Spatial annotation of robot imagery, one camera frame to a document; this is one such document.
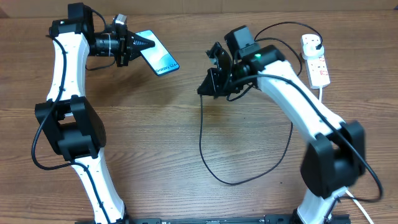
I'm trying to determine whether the blue Galaxy smartphone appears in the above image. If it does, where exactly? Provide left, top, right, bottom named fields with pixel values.
left=137, top=30, right=180, bottom=77

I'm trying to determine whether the black USB charging cable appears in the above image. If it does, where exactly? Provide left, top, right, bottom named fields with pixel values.
left=198, top=21, right=323, bottom=187

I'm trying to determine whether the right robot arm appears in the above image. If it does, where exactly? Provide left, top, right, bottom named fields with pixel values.
left=197, top=26, right=367, bottom=223

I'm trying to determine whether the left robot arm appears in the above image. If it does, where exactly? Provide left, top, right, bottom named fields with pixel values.
left=31, top=2, right=155, bottom=223

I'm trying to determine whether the white charger plug adapter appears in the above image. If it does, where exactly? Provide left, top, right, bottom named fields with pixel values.
left=302, top=42, right=325, bottom=60

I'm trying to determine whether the white power strip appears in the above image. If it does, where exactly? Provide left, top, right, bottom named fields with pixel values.
left=300, top=34, right=331, bottom=90

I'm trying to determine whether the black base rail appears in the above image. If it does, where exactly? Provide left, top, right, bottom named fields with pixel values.
left=74, top=213, right=352, bottom=224

